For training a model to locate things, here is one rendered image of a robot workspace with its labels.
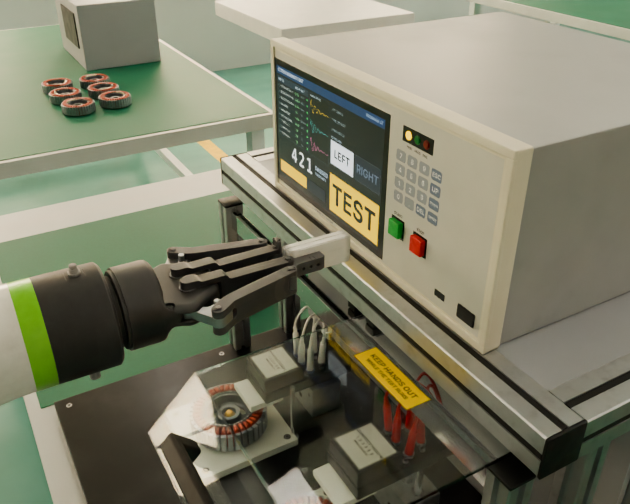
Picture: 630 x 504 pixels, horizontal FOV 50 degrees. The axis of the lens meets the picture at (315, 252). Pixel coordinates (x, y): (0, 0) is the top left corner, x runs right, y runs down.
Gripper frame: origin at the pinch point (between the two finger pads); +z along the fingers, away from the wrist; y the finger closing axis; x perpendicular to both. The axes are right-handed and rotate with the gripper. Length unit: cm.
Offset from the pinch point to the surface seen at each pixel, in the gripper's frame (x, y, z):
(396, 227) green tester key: 0.9, 0.7, 9.1
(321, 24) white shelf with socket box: 3, -80, 47
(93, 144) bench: -43, -155, 9
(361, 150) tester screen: 6.6, -7.2, 9.7
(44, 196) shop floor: -117, -293, 6
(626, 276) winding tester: -3.8, 14.4, 29.2
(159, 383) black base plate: -41, -36, -9
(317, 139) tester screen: 4.6, -16.9, 9.7
